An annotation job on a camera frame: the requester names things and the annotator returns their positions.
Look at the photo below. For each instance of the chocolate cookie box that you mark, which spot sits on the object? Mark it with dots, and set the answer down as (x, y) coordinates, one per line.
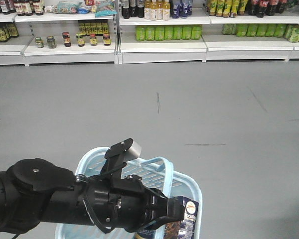
(184, 229)

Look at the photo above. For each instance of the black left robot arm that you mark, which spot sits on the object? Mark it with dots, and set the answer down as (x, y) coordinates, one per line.
(34, 191)

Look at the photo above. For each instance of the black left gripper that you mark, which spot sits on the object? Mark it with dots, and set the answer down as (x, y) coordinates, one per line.
(127, 204)

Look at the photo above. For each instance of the light blue plastic basket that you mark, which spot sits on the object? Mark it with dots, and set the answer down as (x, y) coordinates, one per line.
(157, 172)

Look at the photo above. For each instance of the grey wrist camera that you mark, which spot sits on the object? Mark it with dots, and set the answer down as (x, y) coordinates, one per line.
(132, 151)

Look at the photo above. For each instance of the white store shelving unit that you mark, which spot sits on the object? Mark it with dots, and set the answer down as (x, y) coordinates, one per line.
(144, 31)

